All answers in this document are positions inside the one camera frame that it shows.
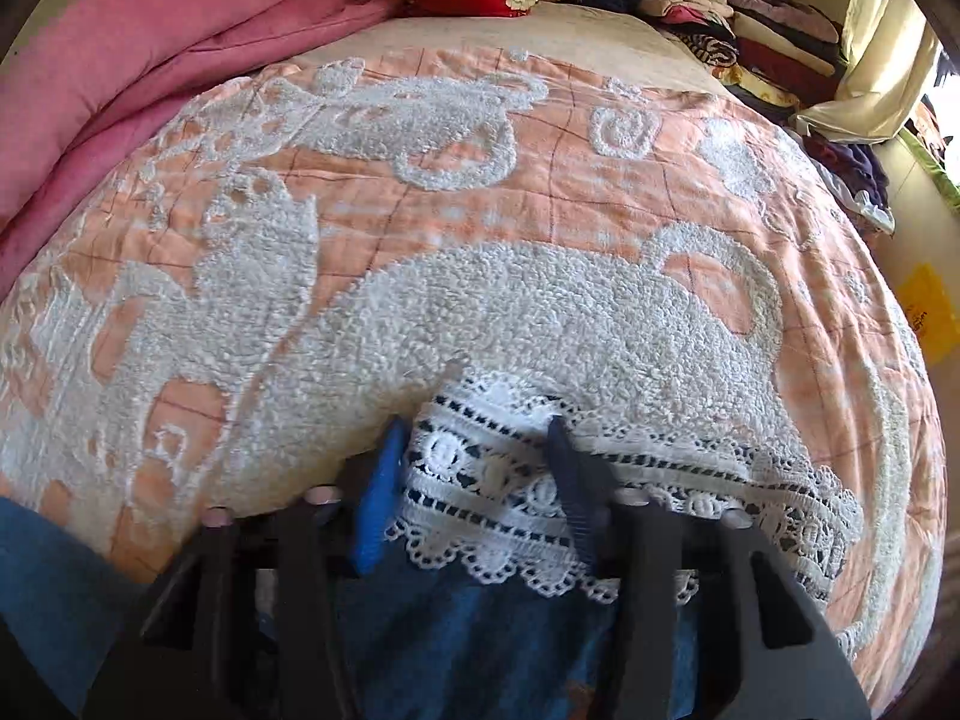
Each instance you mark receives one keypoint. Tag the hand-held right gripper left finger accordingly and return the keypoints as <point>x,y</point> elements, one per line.
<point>379,495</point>

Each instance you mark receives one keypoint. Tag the blue denim pants lace hem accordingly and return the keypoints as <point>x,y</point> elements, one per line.
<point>487,480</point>

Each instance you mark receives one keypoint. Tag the stack of folded clothes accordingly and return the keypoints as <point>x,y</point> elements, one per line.
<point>750,22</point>

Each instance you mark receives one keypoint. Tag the cream curtain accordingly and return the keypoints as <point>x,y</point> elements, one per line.
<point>877,52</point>

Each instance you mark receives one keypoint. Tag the orange and white printed blanket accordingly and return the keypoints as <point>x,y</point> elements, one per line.
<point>525,300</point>

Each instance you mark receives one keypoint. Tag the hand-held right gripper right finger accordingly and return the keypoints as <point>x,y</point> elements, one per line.
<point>570,480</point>

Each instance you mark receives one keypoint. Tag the pink quilt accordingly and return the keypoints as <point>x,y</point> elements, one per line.
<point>150,52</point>

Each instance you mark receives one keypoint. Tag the yellow paper sheet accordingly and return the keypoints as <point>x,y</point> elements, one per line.
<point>926,307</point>

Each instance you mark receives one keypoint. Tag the purple cloth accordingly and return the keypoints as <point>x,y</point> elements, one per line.
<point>855,165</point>

